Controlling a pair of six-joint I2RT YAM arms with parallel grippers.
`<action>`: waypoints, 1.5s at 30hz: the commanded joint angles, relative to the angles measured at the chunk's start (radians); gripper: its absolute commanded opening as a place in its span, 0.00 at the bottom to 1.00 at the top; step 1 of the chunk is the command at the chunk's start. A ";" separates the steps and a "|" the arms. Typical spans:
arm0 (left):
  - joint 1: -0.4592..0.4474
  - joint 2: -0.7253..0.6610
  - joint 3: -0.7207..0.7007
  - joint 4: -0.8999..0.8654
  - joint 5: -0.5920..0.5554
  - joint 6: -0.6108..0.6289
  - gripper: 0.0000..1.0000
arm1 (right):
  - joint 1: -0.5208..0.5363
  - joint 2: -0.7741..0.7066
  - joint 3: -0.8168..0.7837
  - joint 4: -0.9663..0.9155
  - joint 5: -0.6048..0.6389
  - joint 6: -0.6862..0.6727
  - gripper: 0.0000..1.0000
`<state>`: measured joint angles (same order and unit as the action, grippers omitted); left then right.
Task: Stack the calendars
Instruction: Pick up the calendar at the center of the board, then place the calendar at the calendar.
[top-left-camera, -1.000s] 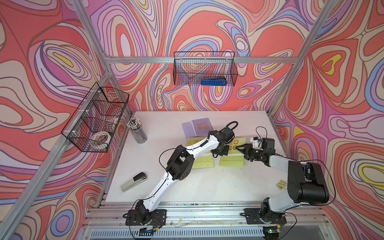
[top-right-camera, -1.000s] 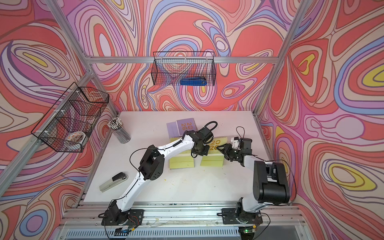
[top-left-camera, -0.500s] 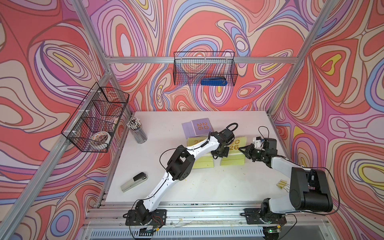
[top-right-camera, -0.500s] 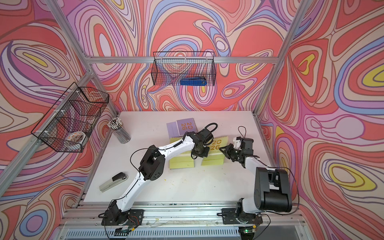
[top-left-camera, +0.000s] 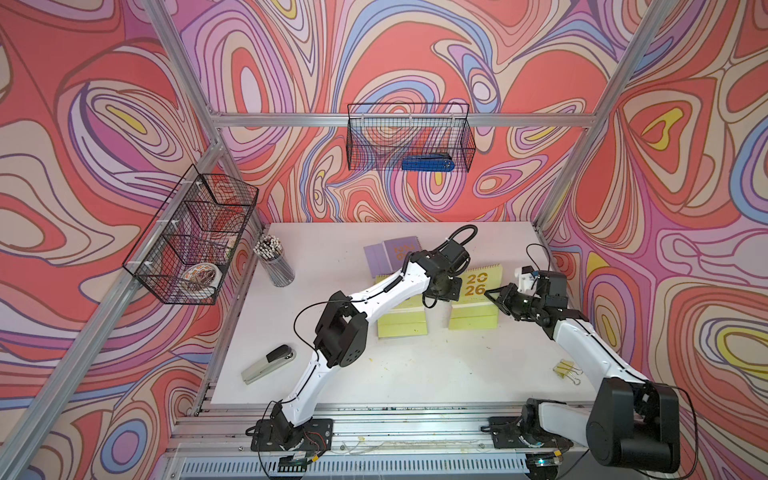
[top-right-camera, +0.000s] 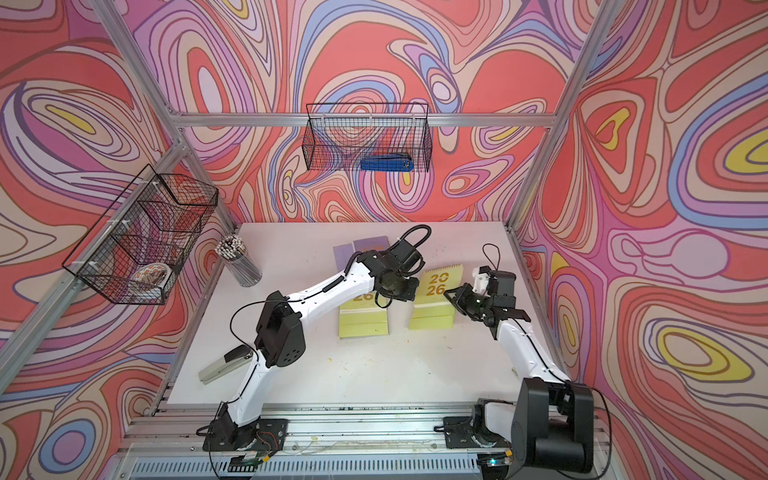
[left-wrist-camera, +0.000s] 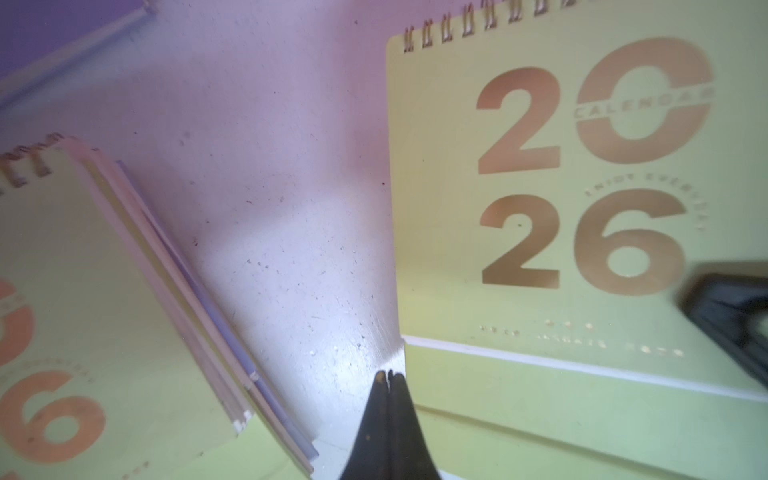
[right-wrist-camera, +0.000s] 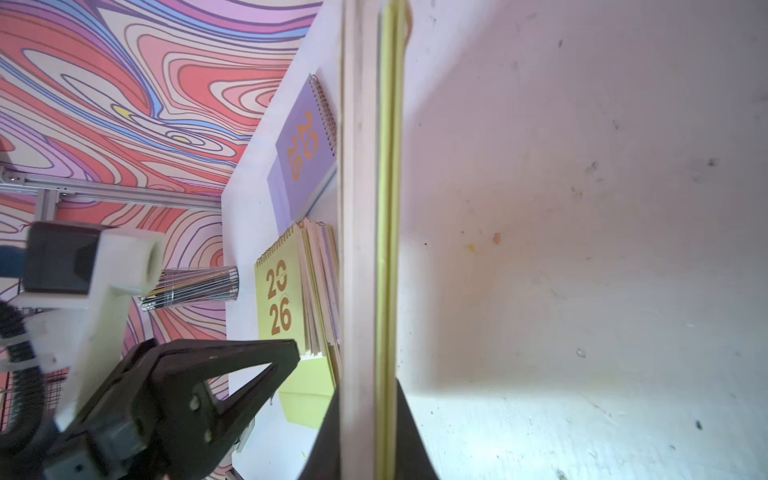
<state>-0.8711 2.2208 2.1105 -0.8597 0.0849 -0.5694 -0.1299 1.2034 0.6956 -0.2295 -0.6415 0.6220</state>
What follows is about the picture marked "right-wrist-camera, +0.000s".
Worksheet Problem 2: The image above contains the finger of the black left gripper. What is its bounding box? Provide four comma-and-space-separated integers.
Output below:
121, 339, 299, 479

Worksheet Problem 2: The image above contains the clear cup of coloured pencils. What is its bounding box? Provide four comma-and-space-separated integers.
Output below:
138, 267, 240, 311

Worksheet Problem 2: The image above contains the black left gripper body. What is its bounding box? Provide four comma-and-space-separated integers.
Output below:
1, 371, 198, 479

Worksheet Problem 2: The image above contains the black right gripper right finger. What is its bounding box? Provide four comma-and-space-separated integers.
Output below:
395, 382, 438, 480

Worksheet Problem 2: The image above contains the green desk calendar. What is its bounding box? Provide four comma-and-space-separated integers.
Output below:
340, 1, 412, 479
254, 218, 342, 429

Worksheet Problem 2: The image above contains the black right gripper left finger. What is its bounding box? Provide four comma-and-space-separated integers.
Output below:
298, 390, 341, 480

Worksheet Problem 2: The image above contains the purple desk calendar far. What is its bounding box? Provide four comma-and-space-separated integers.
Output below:
267, 74, 337, 234

